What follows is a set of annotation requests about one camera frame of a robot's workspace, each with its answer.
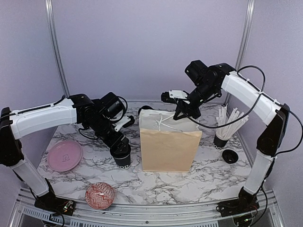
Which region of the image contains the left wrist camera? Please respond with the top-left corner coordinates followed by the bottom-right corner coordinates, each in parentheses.
top-left (115, 115), bottom-right (135, 131)

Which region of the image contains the right aluminium corner post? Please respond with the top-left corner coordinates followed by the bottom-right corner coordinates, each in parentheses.
top-left (235, 0), bottom-right (255, 70)

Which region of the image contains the left aluminium corner post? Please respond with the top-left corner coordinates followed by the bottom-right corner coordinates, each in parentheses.
top-left (45, 0), bottom-right (70, 97)

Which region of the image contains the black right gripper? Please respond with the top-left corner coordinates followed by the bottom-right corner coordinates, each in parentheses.
top-left (173, 81), bottom-right (218, 120)

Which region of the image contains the aluminium front frame rail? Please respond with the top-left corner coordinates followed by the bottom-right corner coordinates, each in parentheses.
top-left (8, 188), bottom-right (285, 227)

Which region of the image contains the aluminium corner post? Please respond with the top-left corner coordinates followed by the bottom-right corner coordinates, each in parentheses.
top-left (45, 0), bottom-right (70, 97)
top-left (235, 0), bottom-right (255, 70)

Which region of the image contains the black cup holding straws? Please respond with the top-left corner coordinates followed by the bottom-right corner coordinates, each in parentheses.
top-left (213, 134), bottom-right (229, 150)

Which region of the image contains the single black paper cup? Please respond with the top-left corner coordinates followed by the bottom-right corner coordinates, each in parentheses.
top-left (112, 145), bottom-right (131, 170)
top-left (138, 105), bottom-right (153, 115)

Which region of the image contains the brown paper takeout bag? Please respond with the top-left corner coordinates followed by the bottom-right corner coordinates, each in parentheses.
top-left (139, 109), bottom-right (202, 172)

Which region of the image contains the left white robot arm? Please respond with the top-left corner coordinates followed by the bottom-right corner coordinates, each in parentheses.
top-left (0, 92), bottom-right (134, 210)

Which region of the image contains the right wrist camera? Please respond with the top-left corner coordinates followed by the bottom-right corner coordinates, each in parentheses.
top-left (161, 90), bottom-right (190, 104)

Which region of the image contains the pink plastic plate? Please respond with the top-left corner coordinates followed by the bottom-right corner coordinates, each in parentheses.
top-left (47, 140), bottom-right (83, 172)

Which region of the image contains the white wrapped straws bundle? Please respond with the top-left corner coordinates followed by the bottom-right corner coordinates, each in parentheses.
top-left (215, 106), bottom-right (249, 140)

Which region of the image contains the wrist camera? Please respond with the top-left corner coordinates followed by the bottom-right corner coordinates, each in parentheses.
top-left (115, 115), bottom-right (135, 131)
top-left (161, 90), bottom-right (190, 104)

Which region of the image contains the stack of black cup lids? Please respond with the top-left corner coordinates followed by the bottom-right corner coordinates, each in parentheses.
top-left (222, 149), bottom-right (239, 164)

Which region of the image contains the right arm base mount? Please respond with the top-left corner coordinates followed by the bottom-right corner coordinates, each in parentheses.
top-left (216, 199), bottom-right (259, 217)

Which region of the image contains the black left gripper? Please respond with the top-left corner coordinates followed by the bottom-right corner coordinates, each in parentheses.
top-left (87, 114), bottom-right (130, 154)

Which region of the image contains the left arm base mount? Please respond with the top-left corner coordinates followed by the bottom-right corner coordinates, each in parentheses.
top-left (35, 189), bottom-right (75, 216)

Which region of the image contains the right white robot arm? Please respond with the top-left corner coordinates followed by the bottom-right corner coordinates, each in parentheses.
top-left (168, 60), bottom-right (290, 212)

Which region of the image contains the red patterned bowl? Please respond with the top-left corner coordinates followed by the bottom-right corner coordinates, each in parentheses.
top-left (85, 182), bottom-right (115, 210)

